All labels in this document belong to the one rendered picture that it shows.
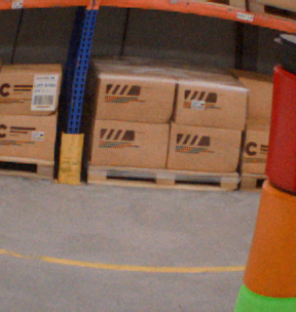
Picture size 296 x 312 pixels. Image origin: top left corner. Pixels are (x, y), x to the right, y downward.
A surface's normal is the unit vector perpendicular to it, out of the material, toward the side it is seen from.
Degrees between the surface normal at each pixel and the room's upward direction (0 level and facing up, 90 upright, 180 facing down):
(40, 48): 90
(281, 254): 90
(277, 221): 90
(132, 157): 88
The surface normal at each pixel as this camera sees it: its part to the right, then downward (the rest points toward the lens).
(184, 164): 0.14, 0.27
